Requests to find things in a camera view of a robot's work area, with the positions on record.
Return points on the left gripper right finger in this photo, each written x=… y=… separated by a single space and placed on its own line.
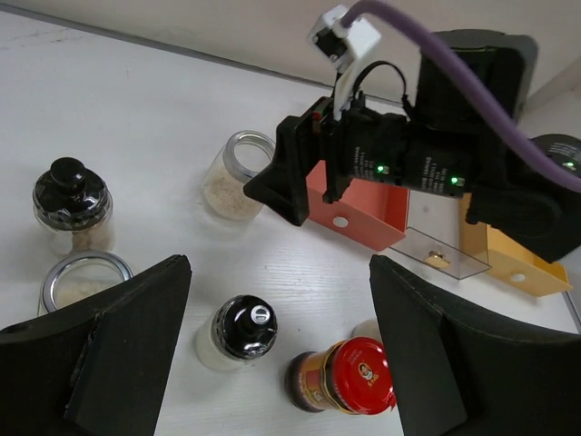
x=461 y=369

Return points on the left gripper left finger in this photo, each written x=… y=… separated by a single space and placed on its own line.
x=99 y=366

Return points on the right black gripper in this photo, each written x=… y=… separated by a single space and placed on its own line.
x=443 y=146

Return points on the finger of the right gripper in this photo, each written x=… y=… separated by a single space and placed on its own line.
x=282 y=184

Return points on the glass jar of rice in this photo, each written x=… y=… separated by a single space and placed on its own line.
x=243 y=156

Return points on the black knob lid shaker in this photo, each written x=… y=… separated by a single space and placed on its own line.
x=242 y=330

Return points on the black faceted lid jar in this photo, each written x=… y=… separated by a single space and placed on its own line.
x=75 y=207

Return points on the clear plastic tray box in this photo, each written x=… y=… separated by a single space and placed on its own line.
x=432 y=238

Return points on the red tray box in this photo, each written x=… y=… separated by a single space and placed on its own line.
x=372 y=214

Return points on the black silver lid shaker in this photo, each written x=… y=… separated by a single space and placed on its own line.
x=367 y=329

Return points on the red lid sauce jar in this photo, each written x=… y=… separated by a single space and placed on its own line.
x=352 y=377

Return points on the yellow tray box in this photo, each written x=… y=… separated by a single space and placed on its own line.
x=509 y=261

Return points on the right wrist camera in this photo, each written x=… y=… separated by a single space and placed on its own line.
x=349 y=50

